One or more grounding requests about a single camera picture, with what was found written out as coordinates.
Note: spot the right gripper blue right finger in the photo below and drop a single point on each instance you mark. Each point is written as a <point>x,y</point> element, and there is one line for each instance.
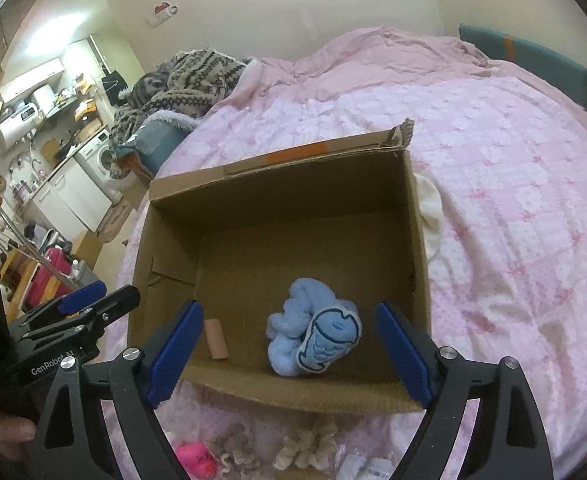
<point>411,351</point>

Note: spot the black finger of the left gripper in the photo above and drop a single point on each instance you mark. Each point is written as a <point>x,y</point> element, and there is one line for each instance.
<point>107,310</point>

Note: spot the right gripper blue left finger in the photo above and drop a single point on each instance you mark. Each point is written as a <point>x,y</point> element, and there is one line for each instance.
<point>168,351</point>

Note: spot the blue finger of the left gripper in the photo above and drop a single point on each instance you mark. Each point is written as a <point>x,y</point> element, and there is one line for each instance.
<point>81,298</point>

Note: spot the pink round soft toy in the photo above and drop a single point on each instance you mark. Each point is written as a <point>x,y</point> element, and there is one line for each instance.
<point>198,461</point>

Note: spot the light blue plush toy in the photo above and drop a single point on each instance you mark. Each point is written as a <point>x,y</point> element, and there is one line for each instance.
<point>313,330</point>

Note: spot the beige lace scrunchie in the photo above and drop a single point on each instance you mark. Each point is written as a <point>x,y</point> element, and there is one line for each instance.
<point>235,452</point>

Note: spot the clear plastic packet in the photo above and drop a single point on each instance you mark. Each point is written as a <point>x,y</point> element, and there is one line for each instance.
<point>358,467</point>

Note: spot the cream ruffled scrunchie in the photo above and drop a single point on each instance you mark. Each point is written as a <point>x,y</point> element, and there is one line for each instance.
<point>314,447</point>

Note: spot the person's left hand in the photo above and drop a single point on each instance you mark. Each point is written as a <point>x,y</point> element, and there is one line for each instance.
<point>15,433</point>

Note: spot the grey trash bin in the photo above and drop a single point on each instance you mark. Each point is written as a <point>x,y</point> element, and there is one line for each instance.
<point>81,274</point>

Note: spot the red suitcase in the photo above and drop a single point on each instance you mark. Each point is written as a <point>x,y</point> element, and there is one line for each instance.
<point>45,286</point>

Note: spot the pink cylinder roll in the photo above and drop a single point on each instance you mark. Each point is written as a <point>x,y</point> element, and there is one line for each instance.
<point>215,339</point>

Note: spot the white kitchen cabinet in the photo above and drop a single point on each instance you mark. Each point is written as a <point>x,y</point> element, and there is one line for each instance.
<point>69,201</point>

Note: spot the brown cardboard box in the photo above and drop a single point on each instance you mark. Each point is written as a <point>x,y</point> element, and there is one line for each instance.
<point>235,237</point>

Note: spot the white washing machine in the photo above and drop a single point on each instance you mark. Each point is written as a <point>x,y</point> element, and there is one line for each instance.
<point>95,158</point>

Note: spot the grey blue pillow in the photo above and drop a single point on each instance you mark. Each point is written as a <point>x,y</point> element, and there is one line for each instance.
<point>146,150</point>

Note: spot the white water heater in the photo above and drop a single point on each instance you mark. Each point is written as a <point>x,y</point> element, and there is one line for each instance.
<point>17,125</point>

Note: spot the pink patterned bed duvet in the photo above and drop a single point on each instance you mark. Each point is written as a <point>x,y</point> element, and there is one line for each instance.
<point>499,159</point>

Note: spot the black hanging garment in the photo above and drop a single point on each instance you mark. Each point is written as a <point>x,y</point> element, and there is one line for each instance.
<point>113,84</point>

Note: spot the patterned knit blanket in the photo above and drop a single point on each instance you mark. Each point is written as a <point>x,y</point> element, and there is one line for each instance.
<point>179,93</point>

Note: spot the teal cushion with orange stripe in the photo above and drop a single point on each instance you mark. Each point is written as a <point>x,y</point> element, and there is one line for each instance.
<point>566,75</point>

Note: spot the wall power strip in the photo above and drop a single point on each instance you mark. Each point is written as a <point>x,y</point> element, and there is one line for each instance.
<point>162,13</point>

